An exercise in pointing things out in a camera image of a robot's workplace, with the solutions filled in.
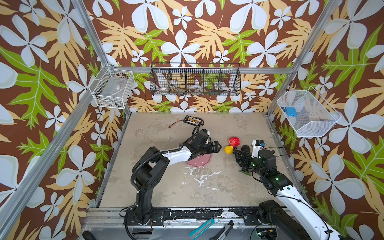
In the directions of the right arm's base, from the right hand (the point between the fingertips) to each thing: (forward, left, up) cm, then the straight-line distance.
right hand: (240, 151), depth 81 cm
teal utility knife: (-35, +24, -15) cm, 45 cm away
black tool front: (-35, +11, -15) cm, 40 cm away
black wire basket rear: (+46, +24, +16) cm, 54 cm away
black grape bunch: (-8, +1, +6) cm, 11 cm away
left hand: (+8, +11, -6) cm, 14 cm away
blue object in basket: (+21, -32, +10) cm, 39 cm away
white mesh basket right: (+13, -39, +14) cm, 44 cm away
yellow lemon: (+8, +3, -11) cm, 14 cm away
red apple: (+13, -1, -9) cm, 16 cm away
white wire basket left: (+32, +74, +19) cm, 83 cm away
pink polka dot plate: (+2, +21, -15) cm, 26 cm away
